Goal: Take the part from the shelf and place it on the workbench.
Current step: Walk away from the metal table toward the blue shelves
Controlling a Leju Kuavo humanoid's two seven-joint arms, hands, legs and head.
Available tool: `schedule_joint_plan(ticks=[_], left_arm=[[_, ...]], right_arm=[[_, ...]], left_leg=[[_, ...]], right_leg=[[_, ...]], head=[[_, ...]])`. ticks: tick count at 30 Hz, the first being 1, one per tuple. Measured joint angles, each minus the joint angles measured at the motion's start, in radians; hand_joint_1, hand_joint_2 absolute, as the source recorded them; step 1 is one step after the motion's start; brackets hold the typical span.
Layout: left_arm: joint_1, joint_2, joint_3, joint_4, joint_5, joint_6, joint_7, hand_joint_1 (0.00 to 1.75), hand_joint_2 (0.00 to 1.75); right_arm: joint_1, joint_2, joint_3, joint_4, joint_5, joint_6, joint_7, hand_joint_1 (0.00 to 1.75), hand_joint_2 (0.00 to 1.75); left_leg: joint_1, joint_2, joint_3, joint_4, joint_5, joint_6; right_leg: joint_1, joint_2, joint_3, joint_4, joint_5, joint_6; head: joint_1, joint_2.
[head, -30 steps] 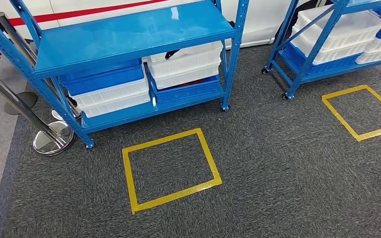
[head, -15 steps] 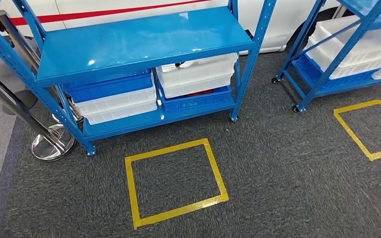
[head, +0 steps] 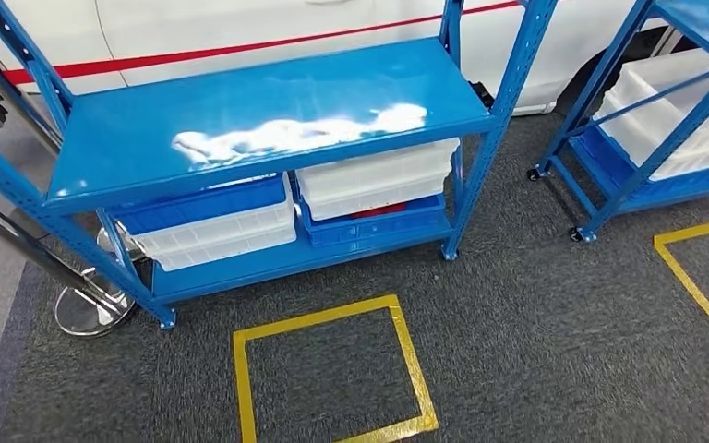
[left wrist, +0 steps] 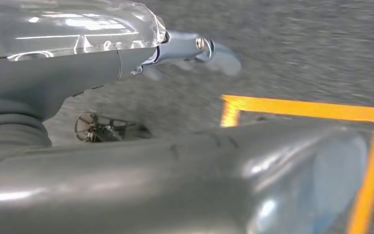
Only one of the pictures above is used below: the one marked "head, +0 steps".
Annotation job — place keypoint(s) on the large blue metal shelf rack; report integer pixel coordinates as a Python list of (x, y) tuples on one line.
[(269, 98)]

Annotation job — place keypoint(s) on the blue wheeled shelf rack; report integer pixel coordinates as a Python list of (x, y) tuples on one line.
[(636, 179)]

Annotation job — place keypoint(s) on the blue plastic crate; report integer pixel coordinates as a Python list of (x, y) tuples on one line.
[(207, 202), (605, 162), (379, 229)]

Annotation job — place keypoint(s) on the red item in crate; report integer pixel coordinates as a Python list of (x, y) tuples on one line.
[(379, 211)]

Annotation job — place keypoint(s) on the white car with red stripe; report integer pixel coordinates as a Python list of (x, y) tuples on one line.
[(238, 24)]

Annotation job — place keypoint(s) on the dark stanchion with chrome base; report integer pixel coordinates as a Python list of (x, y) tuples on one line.
[(94, 312)]

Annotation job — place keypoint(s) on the large white plastic crate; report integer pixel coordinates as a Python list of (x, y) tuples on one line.
[(685, 140)]

